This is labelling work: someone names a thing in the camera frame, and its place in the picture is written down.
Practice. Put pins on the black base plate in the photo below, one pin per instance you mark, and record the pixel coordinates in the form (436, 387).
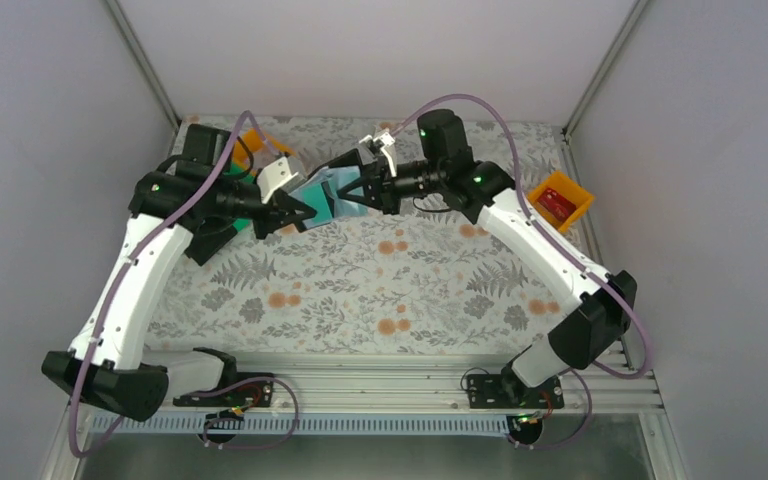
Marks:
(253, 394)
(496, 392)

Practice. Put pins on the black bin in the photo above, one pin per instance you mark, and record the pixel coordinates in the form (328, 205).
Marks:
(205, 245)

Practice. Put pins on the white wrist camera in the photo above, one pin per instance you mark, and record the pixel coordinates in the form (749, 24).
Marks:
(382, 144)
(283, 174)

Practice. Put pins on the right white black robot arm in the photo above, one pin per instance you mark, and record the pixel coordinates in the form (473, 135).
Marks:
(598, 302)

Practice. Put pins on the orange bin back left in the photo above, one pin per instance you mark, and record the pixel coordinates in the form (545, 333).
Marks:
(250, 154)

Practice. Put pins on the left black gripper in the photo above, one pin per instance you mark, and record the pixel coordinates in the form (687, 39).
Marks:
(264, 212)

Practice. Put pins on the green bin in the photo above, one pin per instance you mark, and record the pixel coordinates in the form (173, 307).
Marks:
(241, 225)

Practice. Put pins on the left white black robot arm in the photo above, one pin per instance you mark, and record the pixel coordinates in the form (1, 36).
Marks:
(105, 366)

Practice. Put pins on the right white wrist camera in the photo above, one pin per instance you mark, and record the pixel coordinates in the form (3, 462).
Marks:
(382, 144)

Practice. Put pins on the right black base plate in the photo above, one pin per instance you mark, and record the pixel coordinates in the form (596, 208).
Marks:
(496, 392)

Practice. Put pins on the orange bin right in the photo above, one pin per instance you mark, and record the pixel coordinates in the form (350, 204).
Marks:
(559, 181)

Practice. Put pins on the aluminium rail frame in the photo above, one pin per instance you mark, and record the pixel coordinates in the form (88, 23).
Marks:
(608, 429)

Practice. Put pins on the grey slotted cable duct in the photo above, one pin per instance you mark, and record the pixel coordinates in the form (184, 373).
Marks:
(325, 424)

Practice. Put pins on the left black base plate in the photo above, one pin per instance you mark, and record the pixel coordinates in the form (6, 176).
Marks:
(253, 394)

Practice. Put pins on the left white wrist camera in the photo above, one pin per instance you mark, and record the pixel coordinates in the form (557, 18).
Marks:
(283, 174)

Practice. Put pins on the floral patterned table mat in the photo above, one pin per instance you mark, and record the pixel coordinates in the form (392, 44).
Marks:
(423, 282)

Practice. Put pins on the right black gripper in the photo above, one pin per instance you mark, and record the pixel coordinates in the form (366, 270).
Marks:
(379, 187)

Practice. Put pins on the orange bin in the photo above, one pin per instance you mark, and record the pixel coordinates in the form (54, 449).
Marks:
(559, 181)
(250, 154)

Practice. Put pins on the red card in bin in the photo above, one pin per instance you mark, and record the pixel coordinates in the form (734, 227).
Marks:
(556, 205)

